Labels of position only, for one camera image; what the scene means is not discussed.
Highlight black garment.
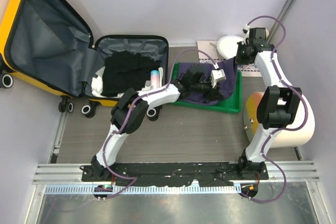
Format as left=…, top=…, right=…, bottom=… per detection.
left=101, top=51, right=161, bottom=97

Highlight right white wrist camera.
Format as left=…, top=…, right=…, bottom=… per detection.
left=242, top=24, right=250, bottom=45

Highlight right aluminium corner post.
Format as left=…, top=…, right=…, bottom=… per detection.
left=267, top=0, right=296, bottom=42

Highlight white towel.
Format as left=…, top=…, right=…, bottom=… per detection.
left=90, top=66, right=165, bottom=98

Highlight silver fork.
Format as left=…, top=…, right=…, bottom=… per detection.
left=209, top=41, right=218, bottom=51

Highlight aluminium frame rail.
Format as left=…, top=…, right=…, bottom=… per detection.
left=33, top=162, right=320, bottom=198

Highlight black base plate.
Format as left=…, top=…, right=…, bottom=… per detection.
left=81, top=161, right=270, bottom=187

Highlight pastel tube bottle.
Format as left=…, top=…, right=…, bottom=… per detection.
left=150, top=70, right=160, bottom=89

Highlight patterned white cloth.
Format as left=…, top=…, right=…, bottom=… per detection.
left=197, top=40, right=261, bottom=77

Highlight white plate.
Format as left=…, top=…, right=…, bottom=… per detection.
left=216, top=35, right=243, bottom=59

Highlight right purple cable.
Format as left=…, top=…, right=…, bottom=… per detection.
left=243, top=15, right=308, bottom=204

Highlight white cylindrical bin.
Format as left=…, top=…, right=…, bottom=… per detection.
left=244, top=92, right=316, bottom=148

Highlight yellow Pikachu suitcase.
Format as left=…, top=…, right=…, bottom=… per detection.
left=1, top=0, right=169, bottom=118

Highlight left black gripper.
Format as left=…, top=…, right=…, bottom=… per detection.
left=191, top=78, right=223, bottom=102

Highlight navy purple garment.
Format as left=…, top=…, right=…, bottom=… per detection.
left=173, top=58, right=237, bottom=106

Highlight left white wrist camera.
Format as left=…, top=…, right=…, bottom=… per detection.
left=211, top=63, right=226, bottom=88

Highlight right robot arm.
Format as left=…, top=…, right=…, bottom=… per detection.
left=235, top=27, right=305, bottom=179

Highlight green plastic tray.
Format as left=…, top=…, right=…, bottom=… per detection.
left=173, top=70, right=242, bottom=113

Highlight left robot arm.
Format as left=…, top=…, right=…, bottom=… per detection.
left=91, top=64, right=226, bottom=182

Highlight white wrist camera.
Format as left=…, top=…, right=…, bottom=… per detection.
left=211, top=63, right=226, bottom=88
left=242, top=24, right=250, bottom=45

